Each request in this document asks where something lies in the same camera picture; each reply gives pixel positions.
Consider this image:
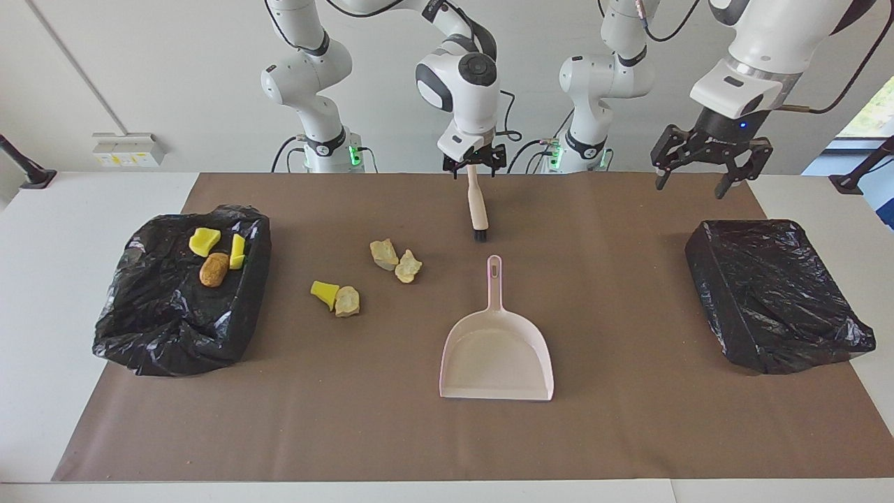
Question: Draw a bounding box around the window with dark frame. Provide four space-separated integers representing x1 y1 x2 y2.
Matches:
802 70 894 231

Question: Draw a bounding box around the brown foam lump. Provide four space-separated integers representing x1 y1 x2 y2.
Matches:
199 252 230 288

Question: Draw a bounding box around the black camera stand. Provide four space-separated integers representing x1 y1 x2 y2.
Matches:
0 133 58 189
829 135 894 195

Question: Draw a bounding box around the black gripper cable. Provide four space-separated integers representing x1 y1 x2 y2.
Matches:
494 89 522 143
641 0 894 115

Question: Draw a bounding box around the white wall socket box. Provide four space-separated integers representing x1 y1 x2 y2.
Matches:
92 133 167 168

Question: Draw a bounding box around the white wall cable conduit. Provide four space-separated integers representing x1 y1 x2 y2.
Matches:
27 0 130 135

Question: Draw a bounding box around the smooth black bag lined bin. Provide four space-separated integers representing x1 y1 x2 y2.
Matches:
684 219 877 375

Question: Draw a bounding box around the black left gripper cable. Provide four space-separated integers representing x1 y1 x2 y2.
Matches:
641 0 894 115

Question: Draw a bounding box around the pale pink plastic dustpan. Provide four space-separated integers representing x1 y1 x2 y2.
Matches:
439 255 555 402

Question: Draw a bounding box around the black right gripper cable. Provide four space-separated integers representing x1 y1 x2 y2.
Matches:
494 89 522 143

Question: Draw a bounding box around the beige handled hand brush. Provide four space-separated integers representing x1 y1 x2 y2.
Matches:
467 166 489 243

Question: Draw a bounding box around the brown table mat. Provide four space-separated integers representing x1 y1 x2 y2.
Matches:
52 173 894 481

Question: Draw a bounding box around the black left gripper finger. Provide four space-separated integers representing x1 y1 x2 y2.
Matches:
715 138 773 200
650 126 692 191

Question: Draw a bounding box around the yellow sponge wedge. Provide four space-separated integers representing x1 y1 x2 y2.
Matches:
310 280 340 311

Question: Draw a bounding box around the crumpled black bag lined bin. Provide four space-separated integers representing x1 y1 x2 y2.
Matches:
93 204 272 377

